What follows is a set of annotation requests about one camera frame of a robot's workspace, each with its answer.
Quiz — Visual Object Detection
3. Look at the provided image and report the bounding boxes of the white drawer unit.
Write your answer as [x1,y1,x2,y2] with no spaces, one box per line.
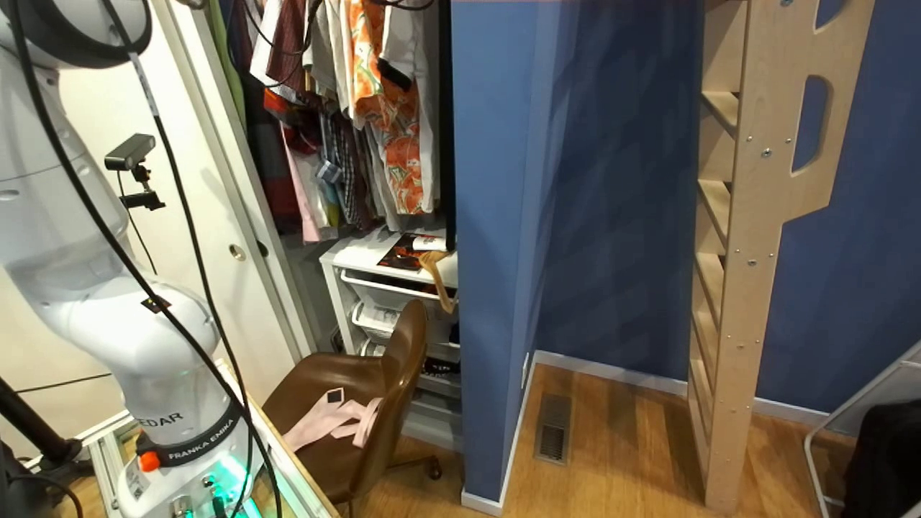
[317,226,467,455]

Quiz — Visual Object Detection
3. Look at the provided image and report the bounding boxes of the black external camera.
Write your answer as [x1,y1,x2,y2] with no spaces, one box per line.
[101,132,157,174]

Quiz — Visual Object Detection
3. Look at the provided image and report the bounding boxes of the red plaid shirt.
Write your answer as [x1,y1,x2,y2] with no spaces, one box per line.
[258,0,310,114]

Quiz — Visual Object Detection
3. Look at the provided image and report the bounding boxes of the white dotted shirt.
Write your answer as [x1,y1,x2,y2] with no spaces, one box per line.
[301,0,356,114]

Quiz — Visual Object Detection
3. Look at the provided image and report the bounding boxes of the brown leather chair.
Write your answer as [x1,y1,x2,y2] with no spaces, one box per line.
[258,298,448,512]

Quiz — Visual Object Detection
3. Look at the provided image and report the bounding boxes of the pink shirt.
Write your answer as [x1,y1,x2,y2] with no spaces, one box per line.
[280,125,332,246]

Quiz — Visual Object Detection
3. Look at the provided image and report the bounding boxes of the black bag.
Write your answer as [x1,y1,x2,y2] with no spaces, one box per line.
[837,397,921,518]

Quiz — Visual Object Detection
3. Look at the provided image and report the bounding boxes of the dark maroon plaid garment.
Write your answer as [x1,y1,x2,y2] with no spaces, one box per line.
[234,85,304,240]

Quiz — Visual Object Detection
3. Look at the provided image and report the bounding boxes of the small white box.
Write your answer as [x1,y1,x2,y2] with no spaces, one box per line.
[409,233,452,258]

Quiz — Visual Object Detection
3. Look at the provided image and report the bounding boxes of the orange print shirt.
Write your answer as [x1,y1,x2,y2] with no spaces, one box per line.
[343,0,442,219]

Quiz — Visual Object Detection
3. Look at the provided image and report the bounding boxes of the light blue shirt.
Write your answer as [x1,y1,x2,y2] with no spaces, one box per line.
[313,114,353,227]

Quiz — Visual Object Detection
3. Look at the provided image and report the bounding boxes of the black tripod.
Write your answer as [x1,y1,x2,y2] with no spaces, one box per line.
[0,374,88,518]

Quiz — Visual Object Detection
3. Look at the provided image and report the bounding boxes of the robot mounting table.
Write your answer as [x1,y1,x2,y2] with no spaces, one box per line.
[87,357,340,518]

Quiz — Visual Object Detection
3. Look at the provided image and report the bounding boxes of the white closet door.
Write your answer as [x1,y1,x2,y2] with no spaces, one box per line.
[0,0,324,463]

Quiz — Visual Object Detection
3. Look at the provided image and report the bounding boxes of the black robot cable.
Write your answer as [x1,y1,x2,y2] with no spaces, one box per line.
[98,0,261,436]
[2,0,284,518]

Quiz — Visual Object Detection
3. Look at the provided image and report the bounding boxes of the pink cloth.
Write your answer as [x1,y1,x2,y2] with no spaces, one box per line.
[280,387,386,455]

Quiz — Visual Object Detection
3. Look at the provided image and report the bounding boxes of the black red magazine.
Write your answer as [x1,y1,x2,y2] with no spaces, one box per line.
[373,236,431,278]

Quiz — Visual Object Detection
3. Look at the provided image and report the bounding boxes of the wooden bunk bed ladder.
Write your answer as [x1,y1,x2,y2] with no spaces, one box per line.
[684,0,880,517]

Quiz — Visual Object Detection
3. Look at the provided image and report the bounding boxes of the wooden clothes hanger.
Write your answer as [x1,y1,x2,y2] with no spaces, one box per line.
[414,252,461,318]

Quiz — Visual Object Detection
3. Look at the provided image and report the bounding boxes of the metal floor vent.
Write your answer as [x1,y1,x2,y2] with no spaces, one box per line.
[535,390,575,463]

